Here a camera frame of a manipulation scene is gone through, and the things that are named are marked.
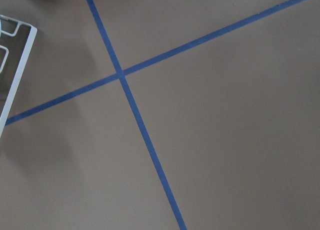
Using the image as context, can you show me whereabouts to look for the white wire cup rack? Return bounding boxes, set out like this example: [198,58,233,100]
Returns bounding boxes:
[0,15,38,132]

